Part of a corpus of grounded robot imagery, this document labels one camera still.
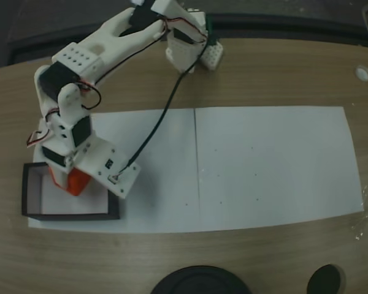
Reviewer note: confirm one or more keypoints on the black round stand base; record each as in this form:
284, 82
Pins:
199, 283

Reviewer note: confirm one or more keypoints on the orange cube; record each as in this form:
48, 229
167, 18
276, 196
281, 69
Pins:
78, 183

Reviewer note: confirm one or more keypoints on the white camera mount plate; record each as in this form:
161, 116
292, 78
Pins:
110, 159

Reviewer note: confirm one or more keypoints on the small white round cap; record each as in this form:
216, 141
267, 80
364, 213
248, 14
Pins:
362, 73

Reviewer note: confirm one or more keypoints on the green table clamp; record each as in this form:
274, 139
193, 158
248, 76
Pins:
211, 32

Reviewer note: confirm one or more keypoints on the white paper sheet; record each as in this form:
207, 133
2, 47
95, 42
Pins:
162, 202
279, 171

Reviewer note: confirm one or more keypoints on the dark brown open box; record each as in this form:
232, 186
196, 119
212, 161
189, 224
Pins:
79, 216

